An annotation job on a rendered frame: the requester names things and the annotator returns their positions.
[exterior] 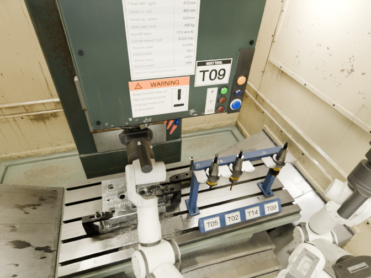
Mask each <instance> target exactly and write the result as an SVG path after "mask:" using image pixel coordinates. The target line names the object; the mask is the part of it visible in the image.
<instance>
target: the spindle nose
mask: <svg viewBox="0 0 371 278"><path fill-rule="evenodd" d="M151 124H152V123H148V124H141V125H132V126H125V127H118V128H119V129H121V130H125V131H138V130H142V129H144V128H146V127H148V126H150V125H151Z"/></svg>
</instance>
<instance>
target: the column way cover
mask: <svg viewBox="0 0 371 278"><path fill-rule="evenodd" d="M74 81H75V85H76V88H77V92H78V96H79V99H80V102H81V105H82V109H83V110H84V112H85V114H86V118H87V121H88V125H89V129H90V131H91V133H92V134H93V138H94V141H95V144H96V148H97V152H98V153H99V152H106V151H113V150H117V149H123V148H126V146H125V145H123V144H121V142H120V139H119V134H121V133H122V132H123V131H124V130H121V129H119V128H113V129H105V130H97V131H93V127H92V126H91V124H90V121H89V117H88V114H87V110H86V106H85V103H84V100H83V96H82V92H81V89H80V85H79V82H78V79H77V76H75V80H74ZM163 123H164V121H160V122H153V123H152V124H151V125H150V126H148V128H150V129H151V130H152V131H153V139H152V140H151V141H150V143H151V144H154V143H161V142H166V124H163Z"/></svg>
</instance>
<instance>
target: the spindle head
mask: <svg viewBox="0 0 371 278"><path fill-rule="evenodd" d="M266 1H267V0H200V6H199V21H198V35H197V49H196V58H195V70H196V62H197V61H204V60H218V59H226V58H232V63H231V69H230V75H229V81H228V83H223V84H213V85H203V86H197V87H195V86H194V84H195V72H194V74H191V75H185V76H173V77H161V78H149V79H138V80H131V72H130V62H129V53H128V44H127V38H126V29H125V20H124V10H123V1H122V0H56V3H57V7H58V10H59V14H60V17H61V21H62V25H63V28H64V31H65V35H66V39H67V42H68V46H69V49H70V53H71V56H72V60H73V64H74V67H75V71H76V75H77V78H78V82H79V86H80V89H81V92H82V96H83V100H84V103H85V106H86V110H87V114H88V117H89V121H90V124H91V126H92V127H93V131H97V130H105V129H113V128H117V127H125V126H132V125H141V124H148V123H153V122H160V121H168V120H176V119H184V118H188V117H196V116H203V115H211V114H205V105H206V96H207V91H208V88H218V91H217V95H216V102H215V109H214V113H212V114H219V113H217V112H216V109H217V107H218V106H221V105H223V106H224V107H225V110H224V111H223V112H222V113H226V112H227V110H228V107H229V101H230V95H231V90H232V85H233V81H234V76H235V70H236V65H237V59H238V56H239V50H240V49H250V48H255V47H256V42H257V38H258V33H259V29H260V26H261V22H262V17H263V13H264V9H265V5H266ZM189 76H190V77H189ZM177 77H189V95H188V110H186V111H178V112H173V113H165V114H157V115H149V116H141V117H133V112H132V107H131V98H130V89H129V82H136V81H148V80H154V79H165V78H177ZM223 86H227V87H228V89H229V90H228V92H227V93H226V94H224V95H221V94H220V93H219V90H220V88H221V87H223ZM221 96H225V97H226V102H225V103H224V104H219V103H218V99H219V98H220V97H221Z"/></svg>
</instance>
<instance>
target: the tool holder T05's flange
mask: <svg viewBox="0 0 371 278"><path fill-rule="evenodd" d="M208 171H209V168H208V169H207V170H206V175H207V177H208V178H209V181H213V182H215V180H216V179H217V180H219V179H220V176H221V171H220V169H219V174H218V175H217V176H211V175H210V174H209V173H208Z"/></svg>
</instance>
